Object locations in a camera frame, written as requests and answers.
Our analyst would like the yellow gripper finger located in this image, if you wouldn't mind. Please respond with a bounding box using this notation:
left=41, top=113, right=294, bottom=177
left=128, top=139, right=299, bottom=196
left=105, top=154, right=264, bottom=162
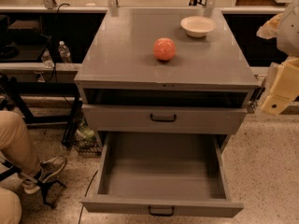
left=261, top=57, right=299, bottom=115

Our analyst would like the red apple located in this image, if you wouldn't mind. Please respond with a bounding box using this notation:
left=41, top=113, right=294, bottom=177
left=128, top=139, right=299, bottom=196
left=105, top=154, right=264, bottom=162
left=153, top=37, right=176, bottom=62

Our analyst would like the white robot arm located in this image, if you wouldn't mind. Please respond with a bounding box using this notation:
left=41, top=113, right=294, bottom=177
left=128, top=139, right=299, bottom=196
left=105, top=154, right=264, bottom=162
left=256, top=0, right=299, bottom=115

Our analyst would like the grey drawer cabinet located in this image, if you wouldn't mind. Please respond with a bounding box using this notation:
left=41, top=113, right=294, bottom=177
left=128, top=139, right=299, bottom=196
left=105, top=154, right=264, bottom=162
left=75, top=7, right=258, bottom=148

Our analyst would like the open grey lower drawer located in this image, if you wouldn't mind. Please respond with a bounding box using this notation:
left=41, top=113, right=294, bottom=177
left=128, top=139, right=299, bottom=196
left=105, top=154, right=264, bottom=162
left=82, top=133, right=244, bottom=217

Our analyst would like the closed grey upper drawer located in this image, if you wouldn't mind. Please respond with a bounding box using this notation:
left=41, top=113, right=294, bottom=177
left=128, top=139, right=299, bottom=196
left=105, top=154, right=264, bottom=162
left=82, top=105, right=247, bottom=134

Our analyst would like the white bowl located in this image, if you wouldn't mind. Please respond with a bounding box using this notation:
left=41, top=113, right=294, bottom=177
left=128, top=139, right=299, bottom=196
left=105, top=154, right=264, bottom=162
left=180, top=16, right=216, bottom=38

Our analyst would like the clear water bottle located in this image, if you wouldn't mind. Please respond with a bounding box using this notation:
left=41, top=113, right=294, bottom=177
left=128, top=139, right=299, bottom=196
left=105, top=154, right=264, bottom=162
left=41, top=49, right=54, bottom=69
left=58, top=41, right=72, bottom=63

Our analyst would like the grey sneaker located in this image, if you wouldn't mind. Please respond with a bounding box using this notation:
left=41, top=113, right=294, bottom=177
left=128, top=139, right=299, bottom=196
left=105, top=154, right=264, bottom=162
left=22, top=156, right=67, bottom=194

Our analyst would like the person leg in khaki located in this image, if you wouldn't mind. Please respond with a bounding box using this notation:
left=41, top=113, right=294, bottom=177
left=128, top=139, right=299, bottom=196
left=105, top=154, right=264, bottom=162
left=0, top=111, right=41, bottom=176

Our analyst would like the black floor cable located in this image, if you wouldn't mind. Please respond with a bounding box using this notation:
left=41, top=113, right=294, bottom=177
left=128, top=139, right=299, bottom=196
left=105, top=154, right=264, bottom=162
left=78, top=170, right=99, bottom=224

